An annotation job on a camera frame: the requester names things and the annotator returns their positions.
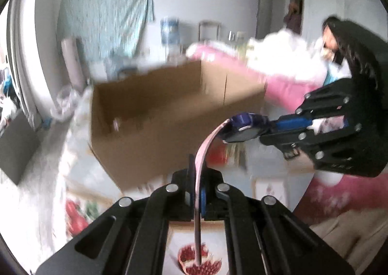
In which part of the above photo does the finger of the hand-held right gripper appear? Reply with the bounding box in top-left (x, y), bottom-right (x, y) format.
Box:
top-left (260, 124), bottom-right (365, 170)
top-left (271, 79), bottom-right (354, 132)

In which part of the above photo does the grey box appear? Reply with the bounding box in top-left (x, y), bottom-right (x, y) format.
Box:
top-left (0, 110), bottom-right (41, 186)

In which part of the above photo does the pink floral blanket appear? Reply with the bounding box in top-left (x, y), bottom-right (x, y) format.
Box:
top-left (186, 42), bottom-right (313, 113)

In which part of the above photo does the metal frame chair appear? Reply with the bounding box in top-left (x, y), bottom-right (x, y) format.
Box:
top-left (198, 20), bottom-right (221, 43)

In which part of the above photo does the blue water jug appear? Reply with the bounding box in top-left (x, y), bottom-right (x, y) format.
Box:
top-left (160, 17), bottom-right (180, 48)

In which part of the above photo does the pink rolled mat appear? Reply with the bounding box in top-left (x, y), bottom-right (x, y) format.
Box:
top-left (61, 37), bottom-right (86, 91)

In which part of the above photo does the brown cardboard box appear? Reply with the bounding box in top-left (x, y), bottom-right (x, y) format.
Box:
top-left (89, 60), bottom-right (268, 191)

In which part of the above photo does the teal hanging cloth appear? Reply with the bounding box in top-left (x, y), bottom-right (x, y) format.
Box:
top-left (57, 0), bottom-right (156, 62)

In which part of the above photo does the brown hanging garment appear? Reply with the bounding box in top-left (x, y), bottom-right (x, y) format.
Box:
top-left (283, 0), bottom-right (304, 34)

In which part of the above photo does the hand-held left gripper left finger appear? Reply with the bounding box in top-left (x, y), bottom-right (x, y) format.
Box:
top-left (36, 154), bottom-right (196, 275)

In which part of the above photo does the white fluffy blanket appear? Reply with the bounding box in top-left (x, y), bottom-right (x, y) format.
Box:
top-left (248, 29), bottom-right (328, 83)

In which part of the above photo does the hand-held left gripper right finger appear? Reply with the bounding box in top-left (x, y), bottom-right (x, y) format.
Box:
top-left (201, 168), bottom-right (356, 275)

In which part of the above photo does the clear plastic bag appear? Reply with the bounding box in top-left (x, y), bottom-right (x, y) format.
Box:
top-left (50, 85), bottom-right (93, 121)

